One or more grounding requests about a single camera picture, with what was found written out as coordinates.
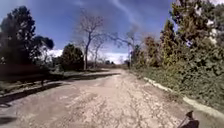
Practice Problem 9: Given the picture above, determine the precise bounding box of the small bare tree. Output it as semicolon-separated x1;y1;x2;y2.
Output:
89;34;108;69

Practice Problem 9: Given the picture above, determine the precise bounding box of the tall bare tree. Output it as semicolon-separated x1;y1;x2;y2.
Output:
71;13;108;71

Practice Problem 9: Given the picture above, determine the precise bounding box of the worn grey dirt path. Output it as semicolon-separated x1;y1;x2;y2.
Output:
0;68;224;128

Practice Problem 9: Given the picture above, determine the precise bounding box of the dark round bush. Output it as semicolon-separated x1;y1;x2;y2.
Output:
58;43;85;72

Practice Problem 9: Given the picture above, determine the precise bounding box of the green conifer tree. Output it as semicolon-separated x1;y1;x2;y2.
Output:
159;18;178;68

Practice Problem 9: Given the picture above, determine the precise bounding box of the green ivy hedge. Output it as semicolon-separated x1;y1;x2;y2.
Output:
133;43;224;113

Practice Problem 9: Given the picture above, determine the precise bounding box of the pale stone kerb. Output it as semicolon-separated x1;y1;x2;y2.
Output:
143;76;224;121

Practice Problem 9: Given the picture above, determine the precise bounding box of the large green tree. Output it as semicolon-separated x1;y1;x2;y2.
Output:
169;0;224;61

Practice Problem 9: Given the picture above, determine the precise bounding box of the dark stone kerb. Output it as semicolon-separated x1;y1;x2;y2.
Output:
0;81;64;106

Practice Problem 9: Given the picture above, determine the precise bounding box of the large dark tree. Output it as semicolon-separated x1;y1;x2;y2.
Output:
0;5;55;76

